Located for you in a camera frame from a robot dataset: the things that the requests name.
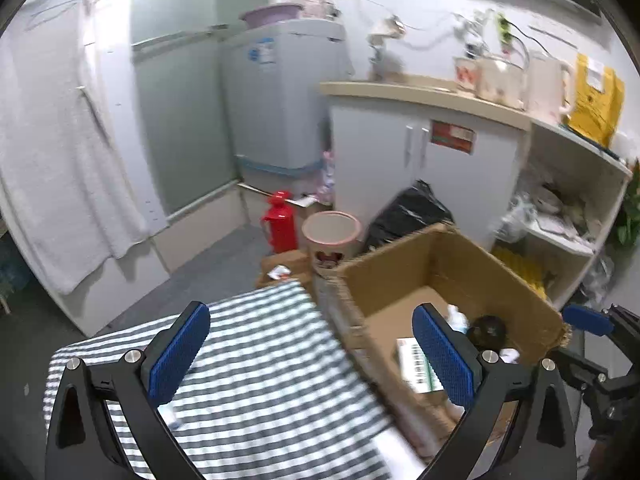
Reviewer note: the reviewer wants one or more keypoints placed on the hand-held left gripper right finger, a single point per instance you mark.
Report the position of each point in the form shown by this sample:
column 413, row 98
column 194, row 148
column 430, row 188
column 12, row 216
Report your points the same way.
column 442, row 355

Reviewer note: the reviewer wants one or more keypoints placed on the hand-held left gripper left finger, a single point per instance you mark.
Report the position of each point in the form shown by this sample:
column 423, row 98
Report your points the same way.
column 177, row 355

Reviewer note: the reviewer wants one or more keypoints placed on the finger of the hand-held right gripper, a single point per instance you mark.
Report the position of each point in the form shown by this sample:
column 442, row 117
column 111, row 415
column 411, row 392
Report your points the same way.
column 582, row 370
column 587, row 319

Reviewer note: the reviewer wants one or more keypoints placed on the green and white carton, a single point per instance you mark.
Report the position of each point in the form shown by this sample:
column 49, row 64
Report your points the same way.
column 412, row 365

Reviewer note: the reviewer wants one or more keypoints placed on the black round object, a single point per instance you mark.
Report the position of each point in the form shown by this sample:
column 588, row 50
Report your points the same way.
column 486, row 331

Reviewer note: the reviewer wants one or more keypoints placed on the white paper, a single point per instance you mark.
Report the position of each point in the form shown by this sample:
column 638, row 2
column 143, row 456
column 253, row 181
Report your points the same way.
column 510, row 355

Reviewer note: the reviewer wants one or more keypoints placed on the brown cardboard box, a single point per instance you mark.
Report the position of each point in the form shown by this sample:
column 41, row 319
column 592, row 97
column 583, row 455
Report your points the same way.
column 390, row 280

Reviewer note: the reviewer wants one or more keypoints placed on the yellow packets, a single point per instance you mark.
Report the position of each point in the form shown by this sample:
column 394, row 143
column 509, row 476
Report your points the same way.
column 525, row 270

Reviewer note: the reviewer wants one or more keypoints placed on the grey white striped cloth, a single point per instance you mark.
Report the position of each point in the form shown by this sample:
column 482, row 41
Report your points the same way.
column 270, row 385

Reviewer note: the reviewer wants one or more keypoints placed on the green plant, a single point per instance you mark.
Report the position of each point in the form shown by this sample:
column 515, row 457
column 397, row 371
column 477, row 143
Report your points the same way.
column 631, row 220

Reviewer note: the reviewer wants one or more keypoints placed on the clear plastic bags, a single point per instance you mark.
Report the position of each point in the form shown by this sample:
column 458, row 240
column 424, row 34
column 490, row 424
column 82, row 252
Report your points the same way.
column 517, row 220

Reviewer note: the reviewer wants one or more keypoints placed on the white bowls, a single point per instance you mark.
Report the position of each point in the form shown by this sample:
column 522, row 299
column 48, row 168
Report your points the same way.
column 547, row 200

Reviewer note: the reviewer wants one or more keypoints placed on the black trash bag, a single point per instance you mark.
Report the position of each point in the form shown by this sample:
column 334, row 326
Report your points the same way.
column 405, row 215

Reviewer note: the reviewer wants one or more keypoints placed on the small brown box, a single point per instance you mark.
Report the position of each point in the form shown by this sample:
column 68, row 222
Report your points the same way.
column 295, row 265

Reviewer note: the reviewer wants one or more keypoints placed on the pink waste bin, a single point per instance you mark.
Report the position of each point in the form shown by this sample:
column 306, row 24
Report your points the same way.
column 330, row 245

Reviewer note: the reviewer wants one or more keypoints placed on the red thermos flask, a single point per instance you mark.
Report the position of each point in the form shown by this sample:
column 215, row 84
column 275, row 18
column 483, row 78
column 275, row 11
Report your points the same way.
column 280, row 225

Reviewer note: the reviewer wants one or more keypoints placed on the white cabinet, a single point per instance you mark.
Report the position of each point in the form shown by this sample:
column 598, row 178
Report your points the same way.
column 370, row 160

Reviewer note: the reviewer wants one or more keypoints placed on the yellow paper bag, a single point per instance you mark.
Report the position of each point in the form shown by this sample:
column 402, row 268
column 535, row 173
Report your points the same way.
column 595, row 102

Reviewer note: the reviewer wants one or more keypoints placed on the red sticker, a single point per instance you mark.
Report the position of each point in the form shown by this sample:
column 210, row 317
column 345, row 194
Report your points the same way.
column 452, row 136

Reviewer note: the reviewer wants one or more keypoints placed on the white hanging towel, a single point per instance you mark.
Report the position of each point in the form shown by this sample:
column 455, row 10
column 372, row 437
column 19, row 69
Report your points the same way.
column 55, row 160

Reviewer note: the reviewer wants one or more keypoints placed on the white electric kettle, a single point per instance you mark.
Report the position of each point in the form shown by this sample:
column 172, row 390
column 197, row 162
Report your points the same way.
column 545, row 87

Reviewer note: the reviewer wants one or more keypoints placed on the frosted glass door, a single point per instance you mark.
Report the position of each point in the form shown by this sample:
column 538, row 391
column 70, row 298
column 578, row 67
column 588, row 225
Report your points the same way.
column 175, row 110

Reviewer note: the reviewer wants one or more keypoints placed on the white rice cooker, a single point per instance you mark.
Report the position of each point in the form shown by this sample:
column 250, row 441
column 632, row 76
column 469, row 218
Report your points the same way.
column 500, row 82

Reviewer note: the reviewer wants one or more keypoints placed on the white mug red print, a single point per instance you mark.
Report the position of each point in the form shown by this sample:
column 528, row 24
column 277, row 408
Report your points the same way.
column 465, row 74

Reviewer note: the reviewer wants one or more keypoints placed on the grey washing machine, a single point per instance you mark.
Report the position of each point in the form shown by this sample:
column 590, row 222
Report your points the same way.
column 280, row 100

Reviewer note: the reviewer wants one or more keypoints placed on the white power strip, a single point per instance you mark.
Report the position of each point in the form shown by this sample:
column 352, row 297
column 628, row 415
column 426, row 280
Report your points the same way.
column 505, row 32

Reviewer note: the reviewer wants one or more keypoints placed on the white faucet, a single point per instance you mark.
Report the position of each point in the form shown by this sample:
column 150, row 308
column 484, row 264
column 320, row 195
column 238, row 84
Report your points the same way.
column 382, row 45

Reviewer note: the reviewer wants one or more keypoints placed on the purple plastic basin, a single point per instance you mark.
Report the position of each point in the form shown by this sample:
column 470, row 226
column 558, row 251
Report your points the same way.
column 272, row 15

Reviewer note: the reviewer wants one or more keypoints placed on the pink hanging rack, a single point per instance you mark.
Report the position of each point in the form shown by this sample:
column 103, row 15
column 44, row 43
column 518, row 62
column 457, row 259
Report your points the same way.
column 312, row 5

